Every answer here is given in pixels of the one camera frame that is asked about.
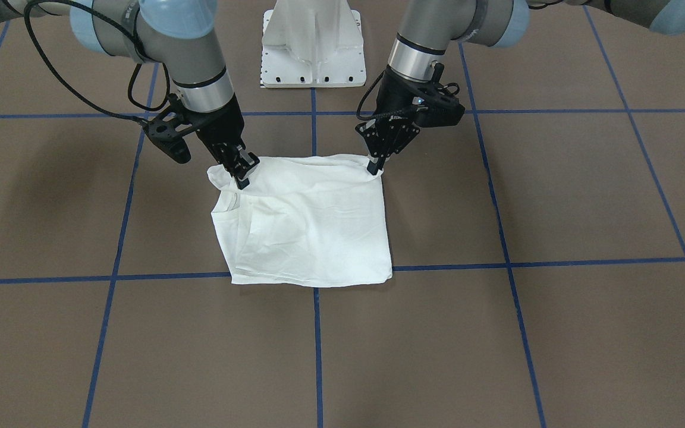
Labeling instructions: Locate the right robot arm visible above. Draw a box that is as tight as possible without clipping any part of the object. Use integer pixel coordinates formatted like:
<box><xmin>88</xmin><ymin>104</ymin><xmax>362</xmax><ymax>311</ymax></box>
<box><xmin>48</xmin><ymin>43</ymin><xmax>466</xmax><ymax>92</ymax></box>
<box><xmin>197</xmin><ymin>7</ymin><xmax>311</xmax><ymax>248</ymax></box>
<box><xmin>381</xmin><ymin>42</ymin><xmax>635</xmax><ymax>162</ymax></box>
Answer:
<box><xmin>69</xmin><ymin>1</ymin><xmax>259</xmax><ymax>189</ymax></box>

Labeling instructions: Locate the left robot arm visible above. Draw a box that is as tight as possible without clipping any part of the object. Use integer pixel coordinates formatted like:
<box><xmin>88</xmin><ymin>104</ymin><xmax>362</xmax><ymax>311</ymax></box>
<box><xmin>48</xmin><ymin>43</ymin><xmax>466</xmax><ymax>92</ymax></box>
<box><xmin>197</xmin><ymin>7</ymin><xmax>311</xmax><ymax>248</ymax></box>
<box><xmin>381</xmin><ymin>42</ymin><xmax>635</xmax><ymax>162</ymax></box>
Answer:
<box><xmin>356</xmin><ymin>1</ymin><xmax>555</xmax><ymax>175</ymax></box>

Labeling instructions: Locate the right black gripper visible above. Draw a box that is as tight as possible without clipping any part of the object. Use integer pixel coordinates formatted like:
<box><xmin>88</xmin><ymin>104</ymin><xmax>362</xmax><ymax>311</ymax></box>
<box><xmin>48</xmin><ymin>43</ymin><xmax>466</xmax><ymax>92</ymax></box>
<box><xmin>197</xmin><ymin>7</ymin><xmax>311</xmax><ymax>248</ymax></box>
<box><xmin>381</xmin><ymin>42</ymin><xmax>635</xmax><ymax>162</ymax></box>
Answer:
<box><xmin>142</xmin><ymin>94</ymin><xmax>259</xmax><ymax>190</ymax></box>

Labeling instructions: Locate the white camera post with base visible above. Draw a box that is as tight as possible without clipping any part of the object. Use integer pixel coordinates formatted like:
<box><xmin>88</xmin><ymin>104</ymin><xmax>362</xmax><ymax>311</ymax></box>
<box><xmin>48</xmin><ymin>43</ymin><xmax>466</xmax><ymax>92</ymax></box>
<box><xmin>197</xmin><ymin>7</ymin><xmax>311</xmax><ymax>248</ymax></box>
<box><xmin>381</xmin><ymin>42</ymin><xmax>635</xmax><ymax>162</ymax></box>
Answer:
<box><xmin>259</xmin><ymin>1</ymin><xmax>367</xmax><ymax>89</ymax></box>

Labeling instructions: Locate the white printed t-shirt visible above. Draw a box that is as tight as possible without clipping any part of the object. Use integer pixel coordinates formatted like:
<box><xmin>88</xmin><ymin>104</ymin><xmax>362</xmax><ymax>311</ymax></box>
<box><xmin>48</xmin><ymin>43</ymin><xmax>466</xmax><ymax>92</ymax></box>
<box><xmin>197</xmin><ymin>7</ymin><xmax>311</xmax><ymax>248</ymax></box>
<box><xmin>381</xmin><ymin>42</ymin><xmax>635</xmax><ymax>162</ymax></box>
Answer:
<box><xmin>207</xmin><ymin>154</ymin><xmax>392</xmax><ymax>288</ymax></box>

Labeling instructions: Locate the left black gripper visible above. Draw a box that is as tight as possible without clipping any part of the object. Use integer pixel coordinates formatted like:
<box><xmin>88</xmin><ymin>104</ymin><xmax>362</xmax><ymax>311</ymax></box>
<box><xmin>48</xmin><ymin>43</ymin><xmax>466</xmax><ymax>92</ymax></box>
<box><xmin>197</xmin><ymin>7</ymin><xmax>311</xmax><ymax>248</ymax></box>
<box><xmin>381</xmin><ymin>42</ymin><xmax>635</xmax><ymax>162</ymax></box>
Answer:
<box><xmin>356</xmin><ymin>64</ymin><xmax>466</xmax><ymax>176</ymax></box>

